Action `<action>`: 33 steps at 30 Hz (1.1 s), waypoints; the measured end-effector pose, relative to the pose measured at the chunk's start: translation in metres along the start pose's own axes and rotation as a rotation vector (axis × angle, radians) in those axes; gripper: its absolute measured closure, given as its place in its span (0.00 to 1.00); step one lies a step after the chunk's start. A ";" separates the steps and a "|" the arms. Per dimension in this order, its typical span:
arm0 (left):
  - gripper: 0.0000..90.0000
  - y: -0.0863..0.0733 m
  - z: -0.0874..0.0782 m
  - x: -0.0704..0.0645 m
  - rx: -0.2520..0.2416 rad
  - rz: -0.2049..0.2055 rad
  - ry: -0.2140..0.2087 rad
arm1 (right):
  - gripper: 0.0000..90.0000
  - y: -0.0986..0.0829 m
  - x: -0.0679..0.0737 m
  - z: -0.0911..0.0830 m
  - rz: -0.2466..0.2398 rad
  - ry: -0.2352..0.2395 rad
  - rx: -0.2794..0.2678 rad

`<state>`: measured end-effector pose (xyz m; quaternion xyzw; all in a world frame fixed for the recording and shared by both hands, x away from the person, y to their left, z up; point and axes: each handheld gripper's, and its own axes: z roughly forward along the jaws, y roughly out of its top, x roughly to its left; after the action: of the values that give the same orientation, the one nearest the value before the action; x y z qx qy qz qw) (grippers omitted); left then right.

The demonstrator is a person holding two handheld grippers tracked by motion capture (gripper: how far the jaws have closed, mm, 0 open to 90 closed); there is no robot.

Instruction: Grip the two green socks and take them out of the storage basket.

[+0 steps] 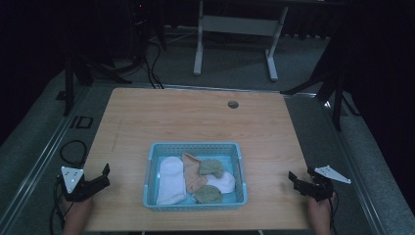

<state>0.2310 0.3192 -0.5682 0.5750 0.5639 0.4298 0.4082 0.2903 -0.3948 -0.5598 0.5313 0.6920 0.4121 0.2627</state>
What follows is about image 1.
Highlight green sock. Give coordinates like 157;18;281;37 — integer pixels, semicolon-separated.
193;184;223;205
198;159;225;179

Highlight light blue plastic basket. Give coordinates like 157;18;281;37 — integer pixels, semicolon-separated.
142;141;249;212

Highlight peach sock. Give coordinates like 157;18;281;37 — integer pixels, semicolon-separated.
181;152;209;194

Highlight black floor cables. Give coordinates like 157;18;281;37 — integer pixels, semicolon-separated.
142;40;165;90

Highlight person's left hand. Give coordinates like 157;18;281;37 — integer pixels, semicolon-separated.
63;195;95;219

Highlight white desk frame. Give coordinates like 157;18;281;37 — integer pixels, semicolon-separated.
193;0;290;82

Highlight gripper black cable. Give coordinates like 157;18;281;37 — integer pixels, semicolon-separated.
328;191;340;235
48;178;70;235

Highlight dark equipment rack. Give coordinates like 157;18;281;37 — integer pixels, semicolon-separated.
128;0;168;65

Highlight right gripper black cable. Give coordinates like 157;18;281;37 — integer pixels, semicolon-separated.
328;191;340;235

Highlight short white sock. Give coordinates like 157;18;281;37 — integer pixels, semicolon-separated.
205;170;237;195

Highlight long white sock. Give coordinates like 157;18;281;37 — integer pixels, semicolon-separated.
155;156;187;206

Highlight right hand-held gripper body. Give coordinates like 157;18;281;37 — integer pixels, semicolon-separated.
305;164;352;203

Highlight person's right hand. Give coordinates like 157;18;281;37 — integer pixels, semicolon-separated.
306;192;338;220

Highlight black looped cable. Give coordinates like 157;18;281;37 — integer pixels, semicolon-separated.
59;139;89;166

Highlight black metal stand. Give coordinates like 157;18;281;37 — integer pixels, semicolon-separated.
56;48;133;118
279;28;363;132

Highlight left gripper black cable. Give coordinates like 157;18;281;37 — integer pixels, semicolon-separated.
48;178;70;235

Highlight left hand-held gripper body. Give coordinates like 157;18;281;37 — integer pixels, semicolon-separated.
57;165;100;203

